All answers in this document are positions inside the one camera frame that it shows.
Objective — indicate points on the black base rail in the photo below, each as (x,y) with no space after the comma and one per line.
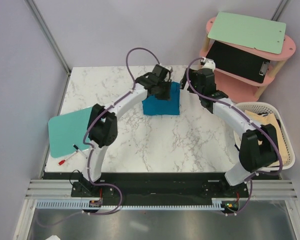
(152,188)

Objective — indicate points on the teal cutting board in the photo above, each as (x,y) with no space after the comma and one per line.
(67,130)

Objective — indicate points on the black clipboard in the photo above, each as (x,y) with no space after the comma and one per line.
(238,62)

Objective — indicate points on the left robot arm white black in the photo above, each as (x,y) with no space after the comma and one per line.
(102,129)

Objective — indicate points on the aluminium frame post right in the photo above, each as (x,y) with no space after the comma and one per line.
(278,10)

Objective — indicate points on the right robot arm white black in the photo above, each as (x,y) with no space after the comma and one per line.
(259,146)

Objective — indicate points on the white paper scrap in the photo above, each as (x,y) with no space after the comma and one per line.
(53,237)

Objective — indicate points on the blue t shirt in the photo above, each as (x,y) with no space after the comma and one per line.
(152,106)

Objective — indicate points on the aluminium extrusion rail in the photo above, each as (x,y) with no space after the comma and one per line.
(261,190)

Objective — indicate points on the white cable duct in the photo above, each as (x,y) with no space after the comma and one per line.
(87,204)

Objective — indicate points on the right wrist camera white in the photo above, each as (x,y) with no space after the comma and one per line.
(208,64)

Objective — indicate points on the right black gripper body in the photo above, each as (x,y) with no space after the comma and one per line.
(192,74)

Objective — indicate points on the aluminium frame post left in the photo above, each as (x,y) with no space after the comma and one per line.
(48,34)

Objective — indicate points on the green board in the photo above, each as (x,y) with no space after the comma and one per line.
(248,31)

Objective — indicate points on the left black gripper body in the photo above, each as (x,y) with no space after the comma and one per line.
(162,92)

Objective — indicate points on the aluminium frame post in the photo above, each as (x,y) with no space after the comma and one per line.
(278,10)
(48,34)

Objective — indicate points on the pink three tier shelf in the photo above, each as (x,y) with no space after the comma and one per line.
(240,89)

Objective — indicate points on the beige t shirt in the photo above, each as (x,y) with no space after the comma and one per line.
(284,145)

